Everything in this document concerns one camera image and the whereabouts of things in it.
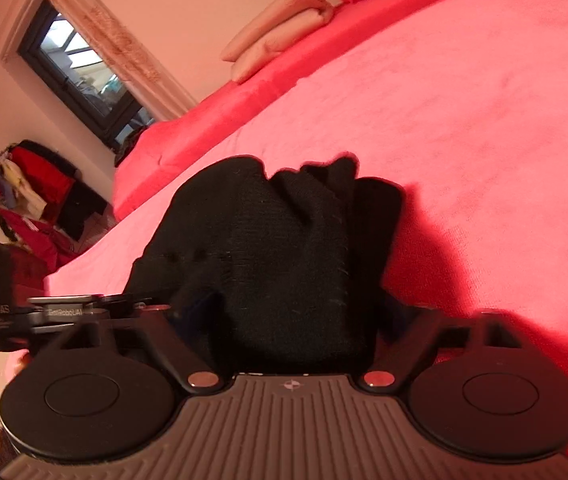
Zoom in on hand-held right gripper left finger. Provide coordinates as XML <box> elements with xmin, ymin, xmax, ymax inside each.
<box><xmin>39</xmin><ymin>304</ymin><xmax>225</xmax><ymax>394</ymax></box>

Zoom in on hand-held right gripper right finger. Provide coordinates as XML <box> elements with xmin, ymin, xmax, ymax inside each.
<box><xmin>358</xmin><ymin>310</ymin><xmax>530</xmax><ymax>394</ymax></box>

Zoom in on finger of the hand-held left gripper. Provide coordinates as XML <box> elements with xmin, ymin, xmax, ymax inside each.
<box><xmin>96</xmin><ymin>294</ymin><xmax>170</xmax><ymax>319</ymax></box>

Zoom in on black pants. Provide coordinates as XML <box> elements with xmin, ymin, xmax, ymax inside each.
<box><xmin>124</xmin><ymin>154</ymin><xmax>405</xmax><ymax>376</ymax></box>

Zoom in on hanging clothes on rack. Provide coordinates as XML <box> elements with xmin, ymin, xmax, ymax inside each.
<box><xmin>0</xmin><ymin>139</ymin><xmax>115</xmax><ymax>274</ymax></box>

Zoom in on dark cloth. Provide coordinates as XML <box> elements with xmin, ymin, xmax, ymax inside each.
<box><xmin>114</xmin><ymin>124</ymin><xmax>150</xmax><ymax>169</ymax></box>

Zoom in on red blanket on narrow bed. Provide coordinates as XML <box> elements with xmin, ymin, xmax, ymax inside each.
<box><xmin>112</xmin><ymin>0</ymin><xmax>478</xmax><ymax>224</ymax></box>

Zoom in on dark framed window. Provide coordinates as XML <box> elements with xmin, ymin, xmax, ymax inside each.
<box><xmin>16</xmin><ymin>0</ymin><xmax>158</xmax><ymax>154</ymax></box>

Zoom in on pink patterned curtain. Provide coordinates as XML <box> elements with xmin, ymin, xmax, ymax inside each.
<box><xmin>44</xmin><ymin>0</ymin><xmax>200</xmax><ymax>124</ymax></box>

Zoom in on folded pink pillows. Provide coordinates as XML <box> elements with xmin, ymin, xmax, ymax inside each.
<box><xmin>220</xmin><ymin>0</ymin><xmax>335</xmax><ymax>85</ymax></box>

